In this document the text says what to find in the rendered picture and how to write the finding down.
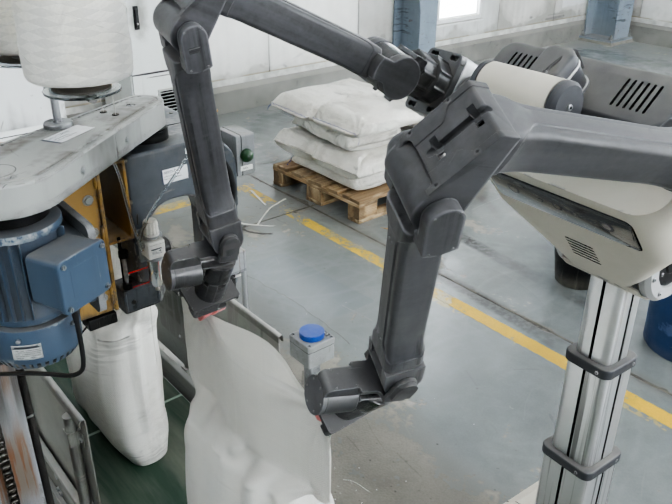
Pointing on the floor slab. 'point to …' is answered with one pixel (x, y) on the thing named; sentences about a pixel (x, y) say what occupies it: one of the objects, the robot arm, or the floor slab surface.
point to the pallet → (332, 191)
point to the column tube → (18, 443)
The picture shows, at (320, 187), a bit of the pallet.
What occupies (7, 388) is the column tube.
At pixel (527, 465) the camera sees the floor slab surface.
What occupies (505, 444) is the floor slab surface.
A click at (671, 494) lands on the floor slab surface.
